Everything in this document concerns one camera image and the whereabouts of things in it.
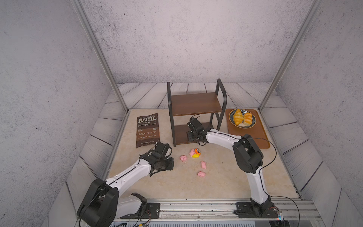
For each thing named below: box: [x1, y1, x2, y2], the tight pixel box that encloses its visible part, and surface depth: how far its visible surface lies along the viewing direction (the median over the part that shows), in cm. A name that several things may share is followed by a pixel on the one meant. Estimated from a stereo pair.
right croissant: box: [242, 112, 253, 127], surface depth 110 cm
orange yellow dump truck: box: [191, 148, 201, 158], surface depth 95 cm
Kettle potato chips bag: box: [135, 113, 161, 149], surface depth 107 cm
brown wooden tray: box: [225, 108, 270, 149], surface depth 109 cm
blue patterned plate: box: [228, 108, 257, 130], surface depth 110 cm
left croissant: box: [233, 108, 244, 126], surface depth 110 cm
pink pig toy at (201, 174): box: [197, 170, 207, 178], surface depth 86 cm
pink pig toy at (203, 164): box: [200, 160, 207, 170], surface depth 90 cm
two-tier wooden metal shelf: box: [166, 78, 228, 131], surface depth 87 cm
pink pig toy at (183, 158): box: [179, 155, 188, 162], surface depth 93 cm
